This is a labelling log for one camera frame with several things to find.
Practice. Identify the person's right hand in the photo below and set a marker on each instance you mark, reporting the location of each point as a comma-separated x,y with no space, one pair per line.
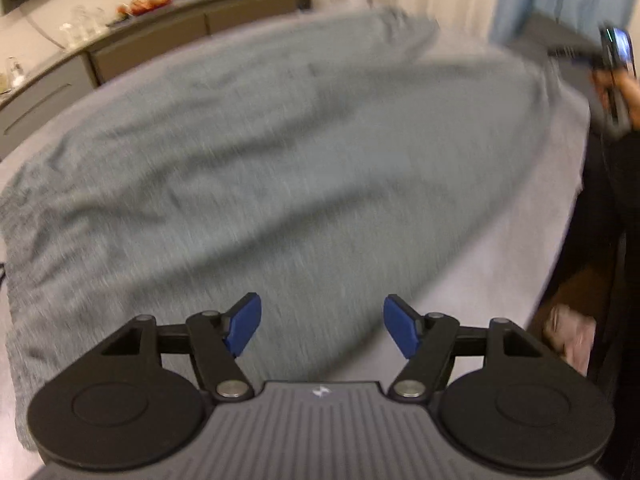
634,102

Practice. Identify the red plate of fruit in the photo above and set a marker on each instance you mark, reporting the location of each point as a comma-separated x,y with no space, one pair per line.
145,4

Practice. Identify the set of clear glasses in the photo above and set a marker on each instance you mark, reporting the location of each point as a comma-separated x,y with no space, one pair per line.
82,25

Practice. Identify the white power strip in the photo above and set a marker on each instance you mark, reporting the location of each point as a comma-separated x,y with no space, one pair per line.
15,72

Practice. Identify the person's dark clothing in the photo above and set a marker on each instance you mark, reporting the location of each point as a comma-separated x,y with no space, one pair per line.
590,220

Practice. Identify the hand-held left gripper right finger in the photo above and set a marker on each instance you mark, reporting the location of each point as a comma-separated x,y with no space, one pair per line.
400,327

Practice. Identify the pink slipper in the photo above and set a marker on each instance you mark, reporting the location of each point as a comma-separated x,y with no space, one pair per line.
572,335

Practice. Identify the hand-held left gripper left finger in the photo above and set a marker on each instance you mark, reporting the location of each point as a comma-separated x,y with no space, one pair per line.
244,325

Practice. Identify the low television cabinet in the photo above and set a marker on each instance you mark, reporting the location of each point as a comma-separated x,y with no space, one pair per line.
150,45

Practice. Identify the grey knit garment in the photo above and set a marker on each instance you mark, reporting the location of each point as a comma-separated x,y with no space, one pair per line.
280,170

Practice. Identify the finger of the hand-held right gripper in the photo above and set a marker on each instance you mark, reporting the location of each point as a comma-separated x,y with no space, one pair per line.
575,54

